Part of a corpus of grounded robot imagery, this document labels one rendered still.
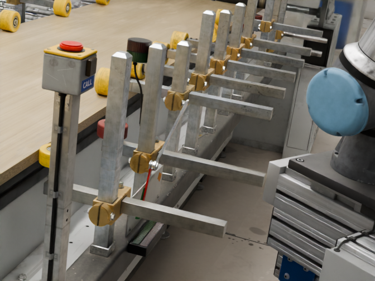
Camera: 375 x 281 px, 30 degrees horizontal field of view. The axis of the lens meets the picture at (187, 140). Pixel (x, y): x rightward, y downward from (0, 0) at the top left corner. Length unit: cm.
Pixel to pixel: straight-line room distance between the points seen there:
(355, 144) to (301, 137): 303
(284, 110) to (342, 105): 329
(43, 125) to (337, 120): 86
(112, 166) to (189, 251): 167
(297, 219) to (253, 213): 218
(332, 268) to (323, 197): 19
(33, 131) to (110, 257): 38
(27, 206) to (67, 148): 46
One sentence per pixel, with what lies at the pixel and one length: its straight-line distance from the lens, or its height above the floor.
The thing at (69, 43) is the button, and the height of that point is 123.
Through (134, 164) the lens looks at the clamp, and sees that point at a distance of 176.
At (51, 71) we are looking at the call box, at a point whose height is 119.
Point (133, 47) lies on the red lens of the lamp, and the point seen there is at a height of 113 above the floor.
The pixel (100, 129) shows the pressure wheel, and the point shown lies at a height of 90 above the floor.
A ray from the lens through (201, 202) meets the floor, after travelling 365.
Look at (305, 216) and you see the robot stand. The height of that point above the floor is 92.
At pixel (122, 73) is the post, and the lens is 146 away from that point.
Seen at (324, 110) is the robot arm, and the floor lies 119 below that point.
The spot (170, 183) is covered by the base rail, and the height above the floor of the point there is 70.
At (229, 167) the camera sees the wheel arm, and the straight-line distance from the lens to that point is 177.
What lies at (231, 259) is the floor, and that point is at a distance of 315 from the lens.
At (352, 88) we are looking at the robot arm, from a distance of 115.
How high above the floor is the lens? 150
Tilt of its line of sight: 19 degrees down
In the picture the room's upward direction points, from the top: 8 degrees clockwise
